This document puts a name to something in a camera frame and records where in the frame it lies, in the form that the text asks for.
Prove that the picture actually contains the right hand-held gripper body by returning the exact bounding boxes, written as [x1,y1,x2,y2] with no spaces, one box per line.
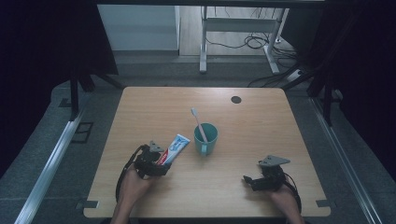
[257,154,291,192]

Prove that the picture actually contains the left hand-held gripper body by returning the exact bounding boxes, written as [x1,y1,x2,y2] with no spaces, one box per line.
[134,140,166,179]

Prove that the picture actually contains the toothpaste tube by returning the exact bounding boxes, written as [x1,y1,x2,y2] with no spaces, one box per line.
[156,133,191,166]

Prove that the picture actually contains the teal cup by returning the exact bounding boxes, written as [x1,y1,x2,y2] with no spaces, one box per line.
[193,122,219,157]

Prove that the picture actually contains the pink toothbrush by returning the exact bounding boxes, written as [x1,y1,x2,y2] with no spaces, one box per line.
[190,106,209,144]

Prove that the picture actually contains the person's left hand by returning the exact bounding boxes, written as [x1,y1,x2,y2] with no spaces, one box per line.
[120,164,157,210]

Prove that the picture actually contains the person's right hand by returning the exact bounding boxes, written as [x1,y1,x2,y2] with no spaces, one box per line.
[265,185,301,216]

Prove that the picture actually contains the black floor plate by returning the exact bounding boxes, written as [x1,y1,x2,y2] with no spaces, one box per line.
[70,121,94,145]

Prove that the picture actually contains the black metal stand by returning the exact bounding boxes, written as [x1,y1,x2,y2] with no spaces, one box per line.
[281,12,347,127]
[68,69,126,122]

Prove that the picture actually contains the white power strip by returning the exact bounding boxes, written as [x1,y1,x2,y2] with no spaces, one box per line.
[285,68,304,83]

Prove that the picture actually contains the dark curtain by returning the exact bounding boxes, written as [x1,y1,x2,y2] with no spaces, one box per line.
[298,0,396,181]
[0,0,120,180]

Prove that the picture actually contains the white cabinet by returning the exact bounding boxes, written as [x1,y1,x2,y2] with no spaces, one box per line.
[96,4,181,52]

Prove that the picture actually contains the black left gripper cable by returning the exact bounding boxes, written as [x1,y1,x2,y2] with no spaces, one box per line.
[115,144,149,203]

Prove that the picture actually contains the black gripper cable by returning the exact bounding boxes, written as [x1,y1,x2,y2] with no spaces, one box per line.
[281,172,303,215]
[115,144,149,203]

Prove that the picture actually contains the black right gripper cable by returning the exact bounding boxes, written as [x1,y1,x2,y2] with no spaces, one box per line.
[281,172,303,215]

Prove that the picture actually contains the aluminium rail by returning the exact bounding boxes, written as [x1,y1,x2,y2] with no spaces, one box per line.
[13,108,86,224]
[309,96,376,224]

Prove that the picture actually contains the white desk frame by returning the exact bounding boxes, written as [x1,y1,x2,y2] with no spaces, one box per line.
[199,6,290,76]

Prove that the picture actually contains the black floor cables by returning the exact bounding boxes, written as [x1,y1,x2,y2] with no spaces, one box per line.
[205,7,302,89]

